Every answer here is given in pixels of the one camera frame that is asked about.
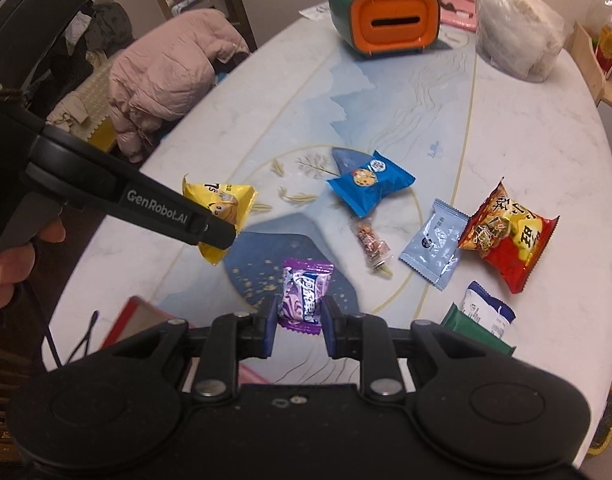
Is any dark clothes pile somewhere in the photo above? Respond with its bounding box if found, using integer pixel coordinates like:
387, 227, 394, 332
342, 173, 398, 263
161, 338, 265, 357
63, 0, 134, 58

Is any clear small sausage packet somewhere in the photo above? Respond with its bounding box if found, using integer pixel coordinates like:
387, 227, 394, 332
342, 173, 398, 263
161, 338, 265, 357
353, 219, 394, 278

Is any blue cookie packet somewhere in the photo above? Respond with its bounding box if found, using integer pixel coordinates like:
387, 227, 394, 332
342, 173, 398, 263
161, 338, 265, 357
327, 151, 415, 219

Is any white wooden cabinet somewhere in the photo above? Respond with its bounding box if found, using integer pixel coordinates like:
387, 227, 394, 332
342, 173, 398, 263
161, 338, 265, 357
566, 22, 612, 107

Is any cream yellow foam mat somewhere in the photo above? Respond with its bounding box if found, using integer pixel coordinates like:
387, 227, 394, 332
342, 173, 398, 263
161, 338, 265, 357
46, 51, 116, 153

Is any purple candy packet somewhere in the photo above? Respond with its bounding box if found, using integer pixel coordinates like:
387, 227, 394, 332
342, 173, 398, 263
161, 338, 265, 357
278, 258, 334, 336

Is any person left hand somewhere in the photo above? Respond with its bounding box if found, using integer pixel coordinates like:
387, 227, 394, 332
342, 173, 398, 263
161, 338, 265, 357
0, 216, 67, 328

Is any white blue snack packet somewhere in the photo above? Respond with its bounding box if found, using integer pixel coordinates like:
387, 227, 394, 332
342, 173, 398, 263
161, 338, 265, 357
458, 281, 516, 339

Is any pink puffer jacket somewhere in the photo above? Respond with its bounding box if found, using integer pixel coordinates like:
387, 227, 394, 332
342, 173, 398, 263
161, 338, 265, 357
108, 9, 251, 162

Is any white paper slip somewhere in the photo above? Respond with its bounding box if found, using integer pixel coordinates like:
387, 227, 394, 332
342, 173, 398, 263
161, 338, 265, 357
299, 2, 331, 21

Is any pink notebook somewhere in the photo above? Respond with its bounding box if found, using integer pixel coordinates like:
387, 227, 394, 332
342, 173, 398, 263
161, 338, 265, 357
439, 0, 477, 32

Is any orange green tissue box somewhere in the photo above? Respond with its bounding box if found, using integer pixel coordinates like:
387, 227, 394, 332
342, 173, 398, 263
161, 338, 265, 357
327, 0, 440, 56

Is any glass dome with fries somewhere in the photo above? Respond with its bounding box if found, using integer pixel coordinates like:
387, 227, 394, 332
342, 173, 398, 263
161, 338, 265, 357
584, 0, 612, 77

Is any green snack packet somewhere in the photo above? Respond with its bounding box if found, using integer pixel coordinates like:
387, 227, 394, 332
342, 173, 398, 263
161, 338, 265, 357
440, 304, 515, 356

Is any yellow snack packet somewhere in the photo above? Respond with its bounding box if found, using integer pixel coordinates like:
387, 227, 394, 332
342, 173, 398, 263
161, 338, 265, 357
181, 173, 259, 267

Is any black cable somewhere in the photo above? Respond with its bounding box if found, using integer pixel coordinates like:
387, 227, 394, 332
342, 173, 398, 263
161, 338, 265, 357
44, 309, 101, 369

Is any red yellow chip bag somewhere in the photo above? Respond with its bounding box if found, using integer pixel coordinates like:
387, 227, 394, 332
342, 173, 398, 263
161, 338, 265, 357
459, 180, 560, 294

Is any yellow mesh waste bin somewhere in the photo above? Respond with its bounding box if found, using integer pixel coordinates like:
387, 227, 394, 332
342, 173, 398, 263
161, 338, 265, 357
587, 385, 612, 456

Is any white red cardboard box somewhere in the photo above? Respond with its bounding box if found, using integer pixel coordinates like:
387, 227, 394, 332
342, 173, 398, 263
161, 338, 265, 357
100, 294, 267, 386

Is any clear plastic bag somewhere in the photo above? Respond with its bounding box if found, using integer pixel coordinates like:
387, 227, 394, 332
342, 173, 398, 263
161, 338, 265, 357
475, 0, 566, 82

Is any light blue snack packet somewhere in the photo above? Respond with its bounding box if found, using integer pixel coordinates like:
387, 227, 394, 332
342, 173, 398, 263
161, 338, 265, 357
398, 198, 469, 290

